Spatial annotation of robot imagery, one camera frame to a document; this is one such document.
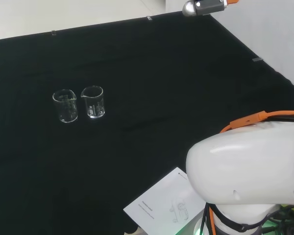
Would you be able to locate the clear cloth clip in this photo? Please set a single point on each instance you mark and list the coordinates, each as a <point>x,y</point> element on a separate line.
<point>149,18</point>
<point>53,32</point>
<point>257,59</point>

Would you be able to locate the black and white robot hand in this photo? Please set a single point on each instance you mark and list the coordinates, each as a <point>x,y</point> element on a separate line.
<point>205,7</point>

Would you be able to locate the clear glass beaker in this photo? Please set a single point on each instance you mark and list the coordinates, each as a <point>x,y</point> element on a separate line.
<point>93,105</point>
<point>66,107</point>

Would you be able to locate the black bench cloth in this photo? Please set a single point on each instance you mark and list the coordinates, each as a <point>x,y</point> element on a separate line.
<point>137,122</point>

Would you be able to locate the white printed booklet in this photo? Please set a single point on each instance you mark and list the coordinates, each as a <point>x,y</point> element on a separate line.
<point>156,203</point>

